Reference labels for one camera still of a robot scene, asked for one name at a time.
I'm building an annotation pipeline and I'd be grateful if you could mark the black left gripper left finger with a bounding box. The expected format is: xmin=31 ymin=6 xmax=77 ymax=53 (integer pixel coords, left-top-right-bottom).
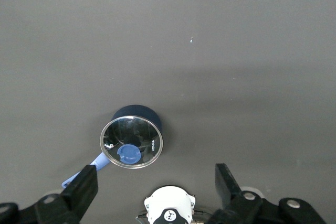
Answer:
xmin=0 ymin=165 xmax=99 ymax=224

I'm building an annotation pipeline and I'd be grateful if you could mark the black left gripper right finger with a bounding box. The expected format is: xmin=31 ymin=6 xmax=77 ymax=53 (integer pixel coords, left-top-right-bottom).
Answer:
xmin=207 ymin=163 xmax=328 ymax=224

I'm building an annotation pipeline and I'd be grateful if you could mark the glass lid blue knob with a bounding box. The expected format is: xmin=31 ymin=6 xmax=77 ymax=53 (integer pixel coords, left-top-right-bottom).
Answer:
xmin=99 ymin=115 xmax=164 ymax=169

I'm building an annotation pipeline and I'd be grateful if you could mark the dark blue saucepan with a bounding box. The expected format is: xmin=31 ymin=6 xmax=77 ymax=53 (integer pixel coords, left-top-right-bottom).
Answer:
xmin=61 ymin=104 xmax=164 ymax=189

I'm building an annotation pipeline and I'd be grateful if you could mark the dark grey table mat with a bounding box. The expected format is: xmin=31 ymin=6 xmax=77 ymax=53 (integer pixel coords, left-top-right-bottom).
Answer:
xmin=0 ymin=0 xmax=336 ymax=224

